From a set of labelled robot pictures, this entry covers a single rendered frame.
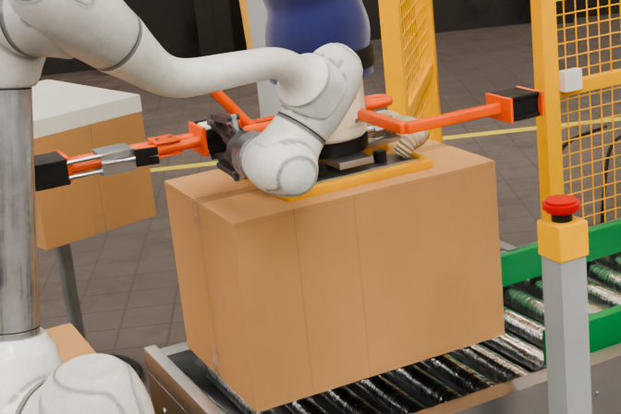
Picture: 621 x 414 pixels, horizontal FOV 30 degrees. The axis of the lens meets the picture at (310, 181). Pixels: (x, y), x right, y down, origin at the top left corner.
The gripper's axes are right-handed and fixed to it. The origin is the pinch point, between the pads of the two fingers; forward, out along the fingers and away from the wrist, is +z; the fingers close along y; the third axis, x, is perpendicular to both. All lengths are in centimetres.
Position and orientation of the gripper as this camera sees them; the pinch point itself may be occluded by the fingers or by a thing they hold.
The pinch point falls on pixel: (211, 136)
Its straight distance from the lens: 235.4
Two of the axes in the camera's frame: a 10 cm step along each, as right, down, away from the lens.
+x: 8.9, -2.1, 4.0
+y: 1.0, 9.6, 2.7
